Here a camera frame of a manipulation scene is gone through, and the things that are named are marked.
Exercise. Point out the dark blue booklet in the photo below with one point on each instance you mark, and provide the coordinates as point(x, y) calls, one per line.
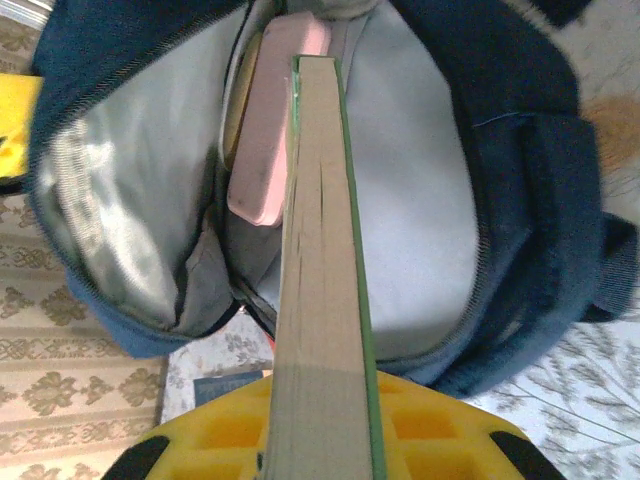
point(225, 390)

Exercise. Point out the green tissue packet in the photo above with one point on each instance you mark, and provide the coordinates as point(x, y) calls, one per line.
point(320, 250)

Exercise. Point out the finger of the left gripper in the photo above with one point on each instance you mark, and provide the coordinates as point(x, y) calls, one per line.
point(15, 125)

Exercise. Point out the navy blue backpack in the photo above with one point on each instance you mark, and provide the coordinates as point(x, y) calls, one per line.
point(425, 200)

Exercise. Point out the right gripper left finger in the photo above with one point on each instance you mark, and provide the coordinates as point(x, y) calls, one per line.
point(210, 440)

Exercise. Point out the pink pencil case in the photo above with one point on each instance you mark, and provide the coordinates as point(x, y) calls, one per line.
point(265, 150)

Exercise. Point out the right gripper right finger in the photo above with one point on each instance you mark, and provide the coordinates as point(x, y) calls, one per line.
point(440, 440)

